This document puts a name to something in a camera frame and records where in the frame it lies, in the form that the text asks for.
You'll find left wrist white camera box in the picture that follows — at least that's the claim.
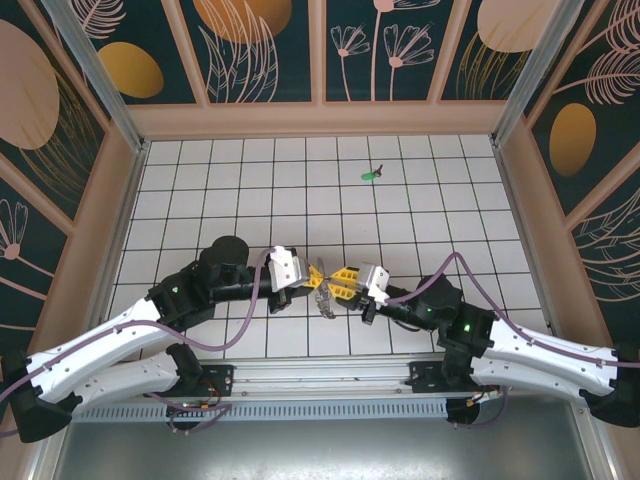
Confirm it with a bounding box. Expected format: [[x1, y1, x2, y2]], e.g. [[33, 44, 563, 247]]
[[264, 245, 312, 292]]

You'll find grey metal sheet panel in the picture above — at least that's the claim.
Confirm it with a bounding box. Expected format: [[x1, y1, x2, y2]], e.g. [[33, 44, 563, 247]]
[[29, 417, 616, 480]]

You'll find left arm orange wire connector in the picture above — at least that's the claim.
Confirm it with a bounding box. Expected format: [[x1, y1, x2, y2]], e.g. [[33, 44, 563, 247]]
[[182, 398, 221, 417]]

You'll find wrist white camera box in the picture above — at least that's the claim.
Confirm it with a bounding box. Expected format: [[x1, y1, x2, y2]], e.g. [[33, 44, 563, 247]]
[[264, 245, 312, 292], [355, 262, 392, 304]]

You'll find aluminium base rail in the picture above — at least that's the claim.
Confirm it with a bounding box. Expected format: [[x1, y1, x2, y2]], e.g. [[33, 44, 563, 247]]
[[47, 353, 594, 401]]

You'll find aluminium corner post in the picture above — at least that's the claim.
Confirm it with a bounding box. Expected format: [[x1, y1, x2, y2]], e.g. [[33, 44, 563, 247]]
[[42, 0, 151, 154], [489, 0, 584, 147]]

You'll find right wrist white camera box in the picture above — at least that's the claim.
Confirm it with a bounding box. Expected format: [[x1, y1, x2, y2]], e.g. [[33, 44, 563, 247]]
[[355, 262, 392, 304]]

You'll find grey slotted cable duct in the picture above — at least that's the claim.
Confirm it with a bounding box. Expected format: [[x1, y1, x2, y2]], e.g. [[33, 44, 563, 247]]
[[69, 398, 450, 424]]

